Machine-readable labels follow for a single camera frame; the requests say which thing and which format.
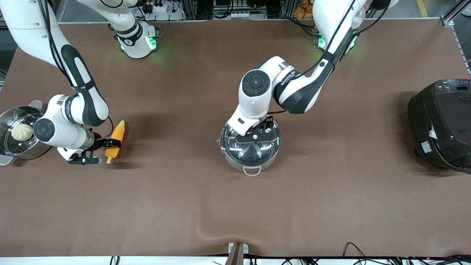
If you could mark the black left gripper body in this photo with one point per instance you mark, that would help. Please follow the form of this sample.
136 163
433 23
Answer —
267 126

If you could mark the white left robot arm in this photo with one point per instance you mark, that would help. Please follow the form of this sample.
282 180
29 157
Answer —
257 99

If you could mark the aluminium frame profile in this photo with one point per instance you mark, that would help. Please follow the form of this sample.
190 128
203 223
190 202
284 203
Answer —
455 13

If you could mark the glass pot lid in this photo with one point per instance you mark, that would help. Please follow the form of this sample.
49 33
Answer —
250 154

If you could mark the steel steamer pot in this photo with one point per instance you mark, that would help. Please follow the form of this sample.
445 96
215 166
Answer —
27 151

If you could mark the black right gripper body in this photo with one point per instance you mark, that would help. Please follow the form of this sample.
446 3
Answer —
99 142

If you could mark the orange snack bag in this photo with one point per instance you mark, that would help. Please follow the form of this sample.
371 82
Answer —
303 10

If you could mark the steel cooking pot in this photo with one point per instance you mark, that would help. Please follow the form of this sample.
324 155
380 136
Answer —
235 162

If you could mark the yellow toy corn cob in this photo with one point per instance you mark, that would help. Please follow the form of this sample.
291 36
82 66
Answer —
117 133

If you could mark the white power strip with plugs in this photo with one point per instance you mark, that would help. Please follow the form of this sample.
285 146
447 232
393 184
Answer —
162 8

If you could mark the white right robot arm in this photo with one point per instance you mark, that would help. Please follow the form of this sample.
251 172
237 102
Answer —
25 29

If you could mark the white steamed bun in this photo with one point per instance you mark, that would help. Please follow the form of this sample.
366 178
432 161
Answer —
22 131

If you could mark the brown table cloth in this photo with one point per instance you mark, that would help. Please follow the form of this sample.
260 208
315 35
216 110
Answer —
147 206

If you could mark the black rice cooker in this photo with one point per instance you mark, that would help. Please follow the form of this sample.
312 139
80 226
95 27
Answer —
441 117

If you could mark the metal table bracket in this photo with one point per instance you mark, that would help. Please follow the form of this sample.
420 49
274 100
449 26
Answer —
237 253

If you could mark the perforated steel steamer basket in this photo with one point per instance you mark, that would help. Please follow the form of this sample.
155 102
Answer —
11 145

